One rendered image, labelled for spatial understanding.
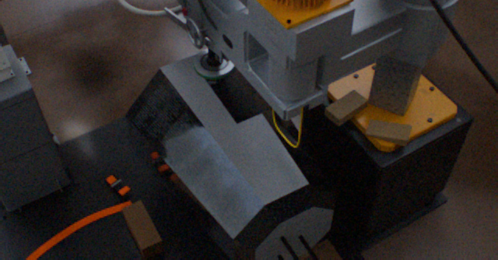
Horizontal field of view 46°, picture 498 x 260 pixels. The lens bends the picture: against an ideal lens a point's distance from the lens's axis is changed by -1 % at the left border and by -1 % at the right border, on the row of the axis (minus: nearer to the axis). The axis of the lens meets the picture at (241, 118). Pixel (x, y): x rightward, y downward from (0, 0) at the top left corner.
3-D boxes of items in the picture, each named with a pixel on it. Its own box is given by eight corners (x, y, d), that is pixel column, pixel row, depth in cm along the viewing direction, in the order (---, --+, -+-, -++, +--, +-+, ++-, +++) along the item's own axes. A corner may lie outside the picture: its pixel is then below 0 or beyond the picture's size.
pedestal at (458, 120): (377, 128, 389) (398, 43, 333) (447, 201, 351) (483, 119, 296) (293, 171, 368) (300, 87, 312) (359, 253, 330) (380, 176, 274)
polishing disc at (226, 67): (226, 81, 302) (226, 79, 301) (187, 72, 307) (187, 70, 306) (240, 54, 315) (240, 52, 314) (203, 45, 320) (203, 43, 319)
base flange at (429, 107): (395, 57, 326) (397, 50, 322) (459, 114, 298) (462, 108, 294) (323, 91, 310) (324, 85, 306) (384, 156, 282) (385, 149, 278)
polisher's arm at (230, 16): (322, 120, 255) (334, 33, 218) (278, 143, 247) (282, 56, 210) (233, 26, 297) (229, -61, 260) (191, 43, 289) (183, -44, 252)
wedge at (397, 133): (410, 131, 286) (412, 124, 282) (406, 146, 280) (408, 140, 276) (369, 120, 291) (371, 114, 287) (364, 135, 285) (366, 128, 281)
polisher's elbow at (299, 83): (296, 61, 252) (298, 26, 237) (324, 89, 241) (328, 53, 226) (258, 79, 245) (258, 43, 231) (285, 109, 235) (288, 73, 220)
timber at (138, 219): (124, 219, 346) (120, 208, 337) (144, 210, 349) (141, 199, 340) (145, 260, 328) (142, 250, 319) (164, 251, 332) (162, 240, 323)
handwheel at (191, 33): (219, 48, 276) (218, 22, 265) (201, 56, 273) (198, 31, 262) (204, 30, 285) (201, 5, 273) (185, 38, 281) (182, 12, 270)
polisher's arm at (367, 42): (410, -6, 282) (421, -51, 263) (464, 35, 263) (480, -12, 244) (282, 54, 256) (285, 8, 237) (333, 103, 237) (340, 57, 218)
